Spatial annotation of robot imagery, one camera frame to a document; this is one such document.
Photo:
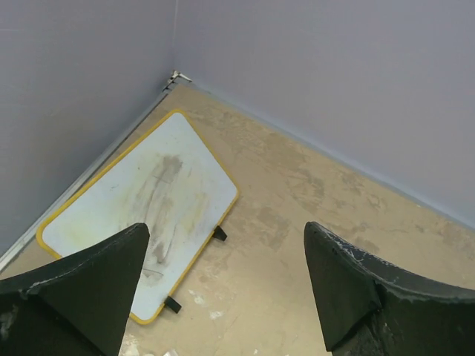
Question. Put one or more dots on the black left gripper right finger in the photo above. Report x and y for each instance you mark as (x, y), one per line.
(368, 306)

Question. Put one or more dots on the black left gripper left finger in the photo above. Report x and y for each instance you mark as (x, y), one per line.
(77, 305)

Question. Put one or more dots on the white board yellow rim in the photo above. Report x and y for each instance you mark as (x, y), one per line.
(170, 180)

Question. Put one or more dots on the metal corner bracket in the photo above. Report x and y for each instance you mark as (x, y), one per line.
(176, 75)

